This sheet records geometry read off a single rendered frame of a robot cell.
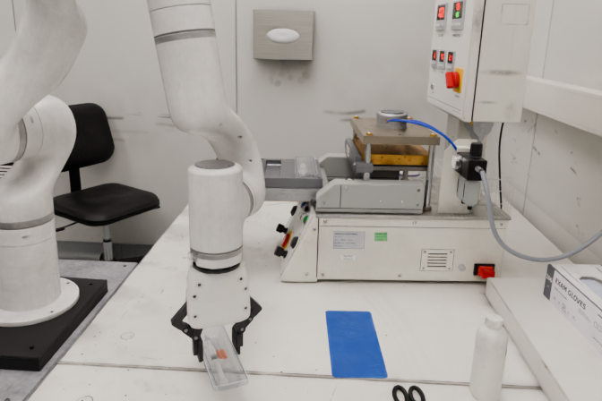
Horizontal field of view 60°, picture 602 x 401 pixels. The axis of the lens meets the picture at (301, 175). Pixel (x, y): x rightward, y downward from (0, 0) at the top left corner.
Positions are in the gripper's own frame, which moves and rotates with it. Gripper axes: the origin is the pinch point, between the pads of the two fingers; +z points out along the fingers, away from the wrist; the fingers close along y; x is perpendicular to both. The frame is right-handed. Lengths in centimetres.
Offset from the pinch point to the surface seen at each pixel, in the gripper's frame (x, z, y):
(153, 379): 4.3, 7.3, -10.4
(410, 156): 27, -23, 53
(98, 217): 174, 36, -18
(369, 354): -1.7, 7.1, 28.7
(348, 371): -5.2, 7.1, 22.4
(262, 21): 184, -56, 66
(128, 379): 5.7, 7.3, -14.4
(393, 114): 35, -32, 53
